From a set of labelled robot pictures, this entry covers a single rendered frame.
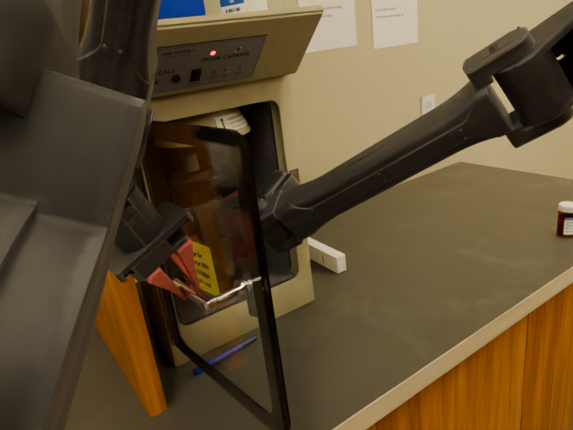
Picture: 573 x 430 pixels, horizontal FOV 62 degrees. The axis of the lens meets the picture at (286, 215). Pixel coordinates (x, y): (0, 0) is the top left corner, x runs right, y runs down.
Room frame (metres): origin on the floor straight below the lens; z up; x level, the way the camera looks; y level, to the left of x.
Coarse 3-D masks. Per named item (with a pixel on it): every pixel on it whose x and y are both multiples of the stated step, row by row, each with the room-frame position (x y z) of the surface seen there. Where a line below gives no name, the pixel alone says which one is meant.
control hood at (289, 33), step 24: (168, 24) 0.65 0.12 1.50; (192, 24) 0.67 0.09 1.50; (216, 24) 0.69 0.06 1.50; (240, 24) 0.72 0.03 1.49; (264, 24) 0.74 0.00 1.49; (288, 24) 0.77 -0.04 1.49; (312, 24) 0.80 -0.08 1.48; (264, 48) 0.78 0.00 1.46; (288, 48) 0.81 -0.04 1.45; (264, 72) 0.82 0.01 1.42; (288, 72) 0.85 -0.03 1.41
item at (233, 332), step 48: (192, 144) 0.54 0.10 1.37; (240, 144) 0.46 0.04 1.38; (144, 192) 0.69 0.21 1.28; (192, 192) 0.56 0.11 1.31; (240, 192) 0.47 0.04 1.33; (192, 240) 0.58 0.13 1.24; (240, 240) 0.48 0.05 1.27; (192, 336) 0.64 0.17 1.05; (240, 336) 0.52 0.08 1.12; (240, 384) 0.53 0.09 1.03
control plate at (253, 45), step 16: (160, 48) 0.67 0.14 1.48; (176, 48) 0.68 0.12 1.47; (192, 48) 0.70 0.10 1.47; (208, 48) 0.71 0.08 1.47; (224, 48) 0.73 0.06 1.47; (256, 48) 0.76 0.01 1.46; (160, 64) 0.69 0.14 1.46; (176, 64) 0.70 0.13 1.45; (192, 64) 0.72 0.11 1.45; (208, 64) 0.73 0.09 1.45; (224, 64) 0.75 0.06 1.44; (240, 64) 0.77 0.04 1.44; (256, 64) 0.79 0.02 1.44; (160, 80) 0.71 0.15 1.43; (208, 80) 0.76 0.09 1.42; (224, 80) 0.78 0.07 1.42
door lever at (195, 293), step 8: (176, 280) 0.53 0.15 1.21; (184, 280) 0.52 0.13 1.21; (184, 288) 0.51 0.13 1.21; (192, 288) 0.50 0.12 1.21; (200, 288) 0.50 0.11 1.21; (232, 288) 0.49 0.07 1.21; (240, 288) 0.49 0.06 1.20; (192, 296) 0.49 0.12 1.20; (200, 296) 0.48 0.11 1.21; (208, 296) 0.47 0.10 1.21; (216, 296) 0.48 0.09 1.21; (224, 296) 0.48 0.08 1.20; (232, 296) 0.48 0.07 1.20; (240, 296) 0.50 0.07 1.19; (200, 304) 0.47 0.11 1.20; (208, 304) 0.46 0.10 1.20; (216, 304) 0.47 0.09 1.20
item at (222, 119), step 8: (216, 112) 0.84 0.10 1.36; (224, 112) 0.85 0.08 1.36; (232, 112) 0.86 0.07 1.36; (240, 112) 0.90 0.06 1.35; (176, 120) 0.84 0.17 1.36; (184, 120) 0.83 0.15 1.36; (192, 120) 0.83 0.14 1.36; (200, 120) 0.83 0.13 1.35; (208, 120) 0.83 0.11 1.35; (216, 120) 0.83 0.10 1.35; (224, 120) 0.84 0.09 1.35; (232, 120) 0.85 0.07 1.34; (240, 120) 0.87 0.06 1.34; (232, 128) 0.84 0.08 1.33; (240, 128) 0.85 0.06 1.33; (248, 128) 0.88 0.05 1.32
